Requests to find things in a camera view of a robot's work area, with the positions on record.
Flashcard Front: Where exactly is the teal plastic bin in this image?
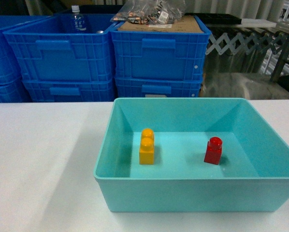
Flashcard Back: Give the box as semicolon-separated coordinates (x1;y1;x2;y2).
94;98;289;212

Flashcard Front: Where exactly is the blue crate lower left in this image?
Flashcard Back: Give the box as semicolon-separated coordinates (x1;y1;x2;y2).
0;79;32;103

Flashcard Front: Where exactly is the red single-stud block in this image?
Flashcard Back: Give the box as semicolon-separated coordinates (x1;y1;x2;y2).
204;136;223;165

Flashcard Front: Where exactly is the yellow two-stud block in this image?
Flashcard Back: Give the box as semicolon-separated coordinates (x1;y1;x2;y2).
139;128;155;165

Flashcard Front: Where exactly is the blue crate upper left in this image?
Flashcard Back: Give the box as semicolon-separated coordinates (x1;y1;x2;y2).
0;15;47;85

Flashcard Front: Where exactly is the blue crate upper right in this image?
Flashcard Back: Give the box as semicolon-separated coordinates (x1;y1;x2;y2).
111;16;211;82

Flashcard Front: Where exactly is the blue crate lower right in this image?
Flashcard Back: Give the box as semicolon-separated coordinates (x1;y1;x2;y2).
115;77;201;98

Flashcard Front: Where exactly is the grey scissor expanding conveyor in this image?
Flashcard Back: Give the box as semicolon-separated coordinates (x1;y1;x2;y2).
205;32;288;56

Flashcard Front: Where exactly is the brown cardboard sheet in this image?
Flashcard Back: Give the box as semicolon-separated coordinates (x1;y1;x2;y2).
117;16;204;33

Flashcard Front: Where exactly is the blue crate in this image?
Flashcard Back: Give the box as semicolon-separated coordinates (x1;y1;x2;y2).
0;79;32;103
115;77;201;98
3;14;115;82
111;16;211;82
0;15;47;85
22;80;116;102

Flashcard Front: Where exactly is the blue crate upper middle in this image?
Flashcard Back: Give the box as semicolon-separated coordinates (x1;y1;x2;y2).
3;14;115;82

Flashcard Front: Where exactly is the black tray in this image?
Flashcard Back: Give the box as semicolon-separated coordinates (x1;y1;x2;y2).
185;13;242;25

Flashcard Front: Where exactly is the blue crate lower middle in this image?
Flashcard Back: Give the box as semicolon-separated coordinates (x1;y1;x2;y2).
22;80;116;102

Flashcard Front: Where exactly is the clear plastic bag of parts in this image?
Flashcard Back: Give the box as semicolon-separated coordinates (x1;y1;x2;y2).
111;0;186;25

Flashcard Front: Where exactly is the clear water bottle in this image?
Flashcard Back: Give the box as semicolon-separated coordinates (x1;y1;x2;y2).
71;5;88;33

